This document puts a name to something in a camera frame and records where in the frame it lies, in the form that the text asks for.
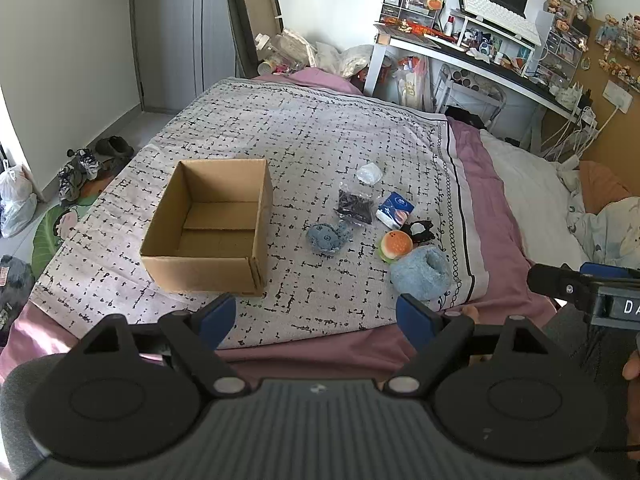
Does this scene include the light blue fluffy slipper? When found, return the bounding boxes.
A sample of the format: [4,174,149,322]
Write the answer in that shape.
[390,245,451,301]

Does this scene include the hamburger plush toy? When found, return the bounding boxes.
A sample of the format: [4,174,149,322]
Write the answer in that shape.
[378,230,413,263]

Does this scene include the blue tissue pack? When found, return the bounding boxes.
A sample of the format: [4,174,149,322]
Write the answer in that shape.
[375,192,414,230]

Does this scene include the blue whale plush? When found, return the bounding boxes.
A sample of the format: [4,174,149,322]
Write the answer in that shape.
[306,221,352,256]

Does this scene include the bag of black items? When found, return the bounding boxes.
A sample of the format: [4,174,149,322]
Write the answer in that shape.
[335,183,375,226]

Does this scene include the white plastic bag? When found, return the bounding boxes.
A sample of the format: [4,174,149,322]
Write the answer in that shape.
[356,162,384,186]
[1,166,38,238]

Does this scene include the person's right hand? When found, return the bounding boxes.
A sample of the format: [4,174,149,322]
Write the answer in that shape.
[623,350,640,446]

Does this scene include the brown cardboard box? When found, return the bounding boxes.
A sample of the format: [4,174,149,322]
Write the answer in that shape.
[140,158,272,296]

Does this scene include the white duvet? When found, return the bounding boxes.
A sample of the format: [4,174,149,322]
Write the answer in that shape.
[480,130,587,270]

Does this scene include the black white patterned blanket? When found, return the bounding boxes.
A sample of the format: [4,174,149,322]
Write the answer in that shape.
[32,78,489,348]

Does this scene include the green cartoon floor mat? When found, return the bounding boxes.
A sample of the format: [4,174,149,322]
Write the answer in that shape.
[30,195,98,278]

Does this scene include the pink bed sheet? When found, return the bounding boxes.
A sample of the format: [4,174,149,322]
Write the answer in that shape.
[0,66,559,386]

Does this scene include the dark slippers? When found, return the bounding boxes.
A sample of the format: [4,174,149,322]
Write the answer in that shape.
[92,136,134,171]

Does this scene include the grey sneakers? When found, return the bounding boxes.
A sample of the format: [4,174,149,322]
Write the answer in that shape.
[58,148,102,203]

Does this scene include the white desk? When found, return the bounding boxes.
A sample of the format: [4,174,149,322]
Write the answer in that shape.
[363,29,579,122]

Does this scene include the white keyboard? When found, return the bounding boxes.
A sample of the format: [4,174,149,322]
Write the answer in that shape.
[461,0,541,47]

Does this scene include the grey wardrobe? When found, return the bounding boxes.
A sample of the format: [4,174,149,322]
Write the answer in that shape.
[129,0,236,113]

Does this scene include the leaning brown board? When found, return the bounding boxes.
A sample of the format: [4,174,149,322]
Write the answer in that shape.
[227,0,283,78]

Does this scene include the clear drawer organizer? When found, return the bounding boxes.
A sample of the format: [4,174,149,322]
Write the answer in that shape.
[378,0,442,27]

